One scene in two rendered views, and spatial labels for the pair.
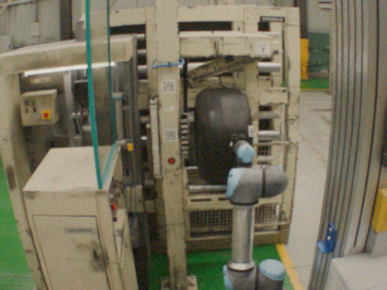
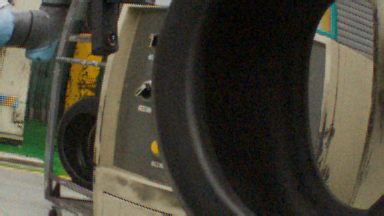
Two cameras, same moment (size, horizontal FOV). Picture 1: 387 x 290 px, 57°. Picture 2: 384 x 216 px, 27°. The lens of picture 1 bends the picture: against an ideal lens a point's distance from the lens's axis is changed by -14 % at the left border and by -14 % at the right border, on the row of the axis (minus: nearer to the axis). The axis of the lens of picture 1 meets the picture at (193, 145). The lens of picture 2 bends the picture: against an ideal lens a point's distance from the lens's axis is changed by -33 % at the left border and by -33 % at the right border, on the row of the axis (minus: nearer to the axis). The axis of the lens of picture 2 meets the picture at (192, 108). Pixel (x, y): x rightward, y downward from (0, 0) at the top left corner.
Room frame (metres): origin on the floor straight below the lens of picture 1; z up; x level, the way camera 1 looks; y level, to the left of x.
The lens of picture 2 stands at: (2.97, -1.32, 1.17)
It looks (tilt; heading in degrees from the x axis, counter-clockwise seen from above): 3 degrees down; 127
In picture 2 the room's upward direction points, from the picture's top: 10 degrees clockwise
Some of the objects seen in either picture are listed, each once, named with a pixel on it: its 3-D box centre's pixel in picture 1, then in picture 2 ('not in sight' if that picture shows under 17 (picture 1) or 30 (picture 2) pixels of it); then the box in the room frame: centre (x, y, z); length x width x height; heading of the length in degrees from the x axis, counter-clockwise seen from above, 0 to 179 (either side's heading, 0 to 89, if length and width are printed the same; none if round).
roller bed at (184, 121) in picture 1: (174, 137); not in sight; (2.76, 0.13, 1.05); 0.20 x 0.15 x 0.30; 94
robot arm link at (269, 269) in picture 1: (270, 276); not in sight; (1.33, -0.31, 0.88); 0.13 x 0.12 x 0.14; 83
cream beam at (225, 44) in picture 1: (224, 44); not in sight; (2.70, -0.22, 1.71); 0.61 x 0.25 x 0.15; 94
